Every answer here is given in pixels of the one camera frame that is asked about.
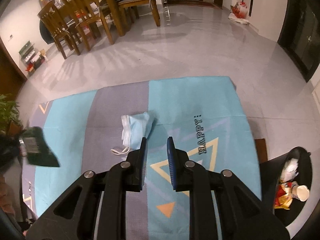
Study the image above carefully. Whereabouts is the dark green wrapper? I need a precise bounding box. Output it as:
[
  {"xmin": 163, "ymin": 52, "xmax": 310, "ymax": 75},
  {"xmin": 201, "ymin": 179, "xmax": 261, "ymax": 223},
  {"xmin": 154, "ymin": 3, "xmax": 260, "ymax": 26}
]
[{"xmin": 19, "ymin": 126, "xmax": 60, "ymax": 167}]

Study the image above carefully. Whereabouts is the black trash bin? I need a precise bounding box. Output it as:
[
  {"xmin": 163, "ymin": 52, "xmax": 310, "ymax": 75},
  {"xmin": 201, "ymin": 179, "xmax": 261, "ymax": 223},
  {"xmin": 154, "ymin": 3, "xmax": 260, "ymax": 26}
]
[{"xmin": 260, "ymin": 146, "xmax": 312, "ymax": 226}]

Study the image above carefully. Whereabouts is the green potted plant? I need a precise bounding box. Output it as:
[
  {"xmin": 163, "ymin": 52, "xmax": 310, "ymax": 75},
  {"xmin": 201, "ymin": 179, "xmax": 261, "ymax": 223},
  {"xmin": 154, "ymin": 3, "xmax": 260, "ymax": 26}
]
[{"xmin": 0, "ymin": 94, "xmax": 22, "ymax": 134}]

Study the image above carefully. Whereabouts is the red snack bag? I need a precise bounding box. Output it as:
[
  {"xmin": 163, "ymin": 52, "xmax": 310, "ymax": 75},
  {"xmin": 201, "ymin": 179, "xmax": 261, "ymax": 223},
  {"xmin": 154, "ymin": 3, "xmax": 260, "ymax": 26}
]
[{"xmin": 273, "ymin": 182, "xmax": 293, "ymax": 210}]

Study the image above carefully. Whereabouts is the white crumpled tissue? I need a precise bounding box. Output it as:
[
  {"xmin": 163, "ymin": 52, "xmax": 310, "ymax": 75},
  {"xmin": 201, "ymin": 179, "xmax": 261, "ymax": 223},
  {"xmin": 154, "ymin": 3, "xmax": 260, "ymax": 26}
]
[{"xmin": 279, "ymin": 158, "xmax": 299, "ymax": 183}]

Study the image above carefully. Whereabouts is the blue patterned rug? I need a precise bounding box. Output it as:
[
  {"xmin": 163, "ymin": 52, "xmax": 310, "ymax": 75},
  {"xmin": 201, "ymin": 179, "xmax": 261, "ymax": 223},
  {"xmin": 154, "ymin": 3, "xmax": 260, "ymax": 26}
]
[{"xmin": 22, "ymin": 76, "xmax": 261, "ymax": 239}]

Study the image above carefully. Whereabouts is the white paper cup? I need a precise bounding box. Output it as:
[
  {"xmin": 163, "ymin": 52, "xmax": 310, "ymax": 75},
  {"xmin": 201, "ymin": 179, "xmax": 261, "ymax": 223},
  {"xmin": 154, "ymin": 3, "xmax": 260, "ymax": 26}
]
[{"xmin": 291, "ymin": 185, "xmax": 310, "ymax": 202}]

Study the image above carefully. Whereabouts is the books stack on floor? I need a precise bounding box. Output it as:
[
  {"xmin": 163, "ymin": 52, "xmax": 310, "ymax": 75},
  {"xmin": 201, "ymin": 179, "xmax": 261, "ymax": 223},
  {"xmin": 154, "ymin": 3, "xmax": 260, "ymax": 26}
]
[{"xmin": 18, "ymin": 41, "xmax": 47, "ymax": 76}]

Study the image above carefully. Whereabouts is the blue face mask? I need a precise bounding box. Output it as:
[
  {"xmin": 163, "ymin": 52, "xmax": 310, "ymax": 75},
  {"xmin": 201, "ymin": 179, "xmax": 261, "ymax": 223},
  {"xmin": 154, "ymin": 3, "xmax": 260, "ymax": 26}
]
[{"xmin": 111, "ymin": 112, "xmax": 155, "ymax": 155}]

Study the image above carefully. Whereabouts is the wooden dining chair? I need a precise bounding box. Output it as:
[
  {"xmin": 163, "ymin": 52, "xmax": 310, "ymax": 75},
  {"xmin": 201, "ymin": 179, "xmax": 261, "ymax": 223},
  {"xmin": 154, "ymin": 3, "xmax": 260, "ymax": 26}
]
[{"xmin": 38, "ymin": 1, "xmax": 81, "ymax": 59}]

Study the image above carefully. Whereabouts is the wooden dining table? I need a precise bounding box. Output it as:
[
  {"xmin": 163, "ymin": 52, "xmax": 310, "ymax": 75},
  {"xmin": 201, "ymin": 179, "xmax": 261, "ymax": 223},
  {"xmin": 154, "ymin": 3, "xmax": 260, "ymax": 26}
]
[{"xmin": 62, "ymin": 0, "xmax": 126, "ymax": 51}]

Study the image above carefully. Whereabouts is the dark glass cabinet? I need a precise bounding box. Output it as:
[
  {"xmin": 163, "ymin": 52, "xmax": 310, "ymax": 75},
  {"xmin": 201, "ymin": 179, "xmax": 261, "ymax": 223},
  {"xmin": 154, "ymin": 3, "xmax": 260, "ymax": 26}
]
[{"xmin": 278, "ymin": 0, "xmax": 319, "ymax": 82}]

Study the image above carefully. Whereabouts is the wooden chair with cushion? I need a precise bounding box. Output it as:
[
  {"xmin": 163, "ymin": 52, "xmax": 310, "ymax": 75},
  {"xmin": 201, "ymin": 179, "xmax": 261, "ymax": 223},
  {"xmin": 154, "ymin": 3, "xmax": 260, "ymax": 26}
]
[{"xmin": 118, "ymin": 0, "xmax": 161, "ymax": 27}]

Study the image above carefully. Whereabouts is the red white floor bag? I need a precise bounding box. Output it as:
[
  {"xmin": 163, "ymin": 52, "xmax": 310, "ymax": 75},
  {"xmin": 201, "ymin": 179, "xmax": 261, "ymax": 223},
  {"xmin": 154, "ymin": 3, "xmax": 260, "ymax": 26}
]
[{"xmin": 228, "ymin": 2, "xmax": 249, "ymax": 25}]

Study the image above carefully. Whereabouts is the white cabinet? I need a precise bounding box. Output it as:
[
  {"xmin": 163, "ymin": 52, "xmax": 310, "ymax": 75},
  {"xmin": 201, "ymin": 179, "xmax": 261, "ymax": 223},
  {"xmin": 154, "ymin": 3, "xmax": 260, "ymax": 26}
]
[{"xmin": 234, "ymin": 0, "xmax": 288, "ymax": 42}]

